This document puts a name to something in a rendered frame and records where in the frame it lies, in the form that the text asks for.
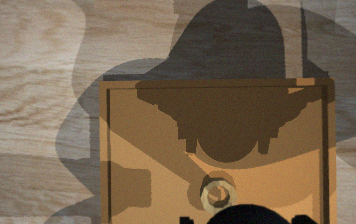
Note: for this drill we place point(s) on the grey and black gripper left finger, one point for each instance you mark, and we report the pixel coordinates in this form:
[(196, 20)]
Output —
[(185, 220)]

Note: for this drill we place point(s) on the tan rimmed square tray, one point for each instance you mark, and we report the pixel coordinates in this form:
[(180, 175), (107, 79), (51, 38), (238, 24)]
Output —
[(179, 148)]

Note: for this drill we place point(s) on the black ball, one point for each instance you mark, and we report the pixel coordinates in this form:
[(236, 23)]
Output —
[(247, 214)]

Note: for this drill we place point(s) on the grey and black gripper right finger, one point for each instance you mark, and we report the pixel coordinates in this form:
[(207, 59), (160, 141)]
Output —
[(302, 219)]

